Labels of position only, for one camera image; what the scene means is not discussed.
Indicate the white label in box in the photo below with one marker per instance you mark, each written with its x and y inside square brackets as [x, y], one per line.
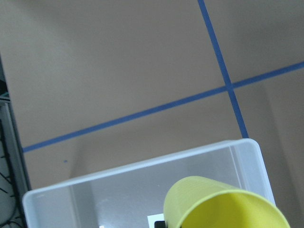
[153, 218]

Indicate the yellow plastic cup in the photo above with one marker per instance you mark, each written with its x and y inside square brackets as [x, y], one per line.
[199, 202]

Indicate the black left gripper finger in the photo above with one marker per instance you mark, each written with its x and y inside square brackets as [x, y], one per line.
[159, 224]

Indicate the clear plastic storage box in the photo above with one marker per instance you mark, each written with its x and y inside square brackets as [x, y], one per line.
[123, 197]

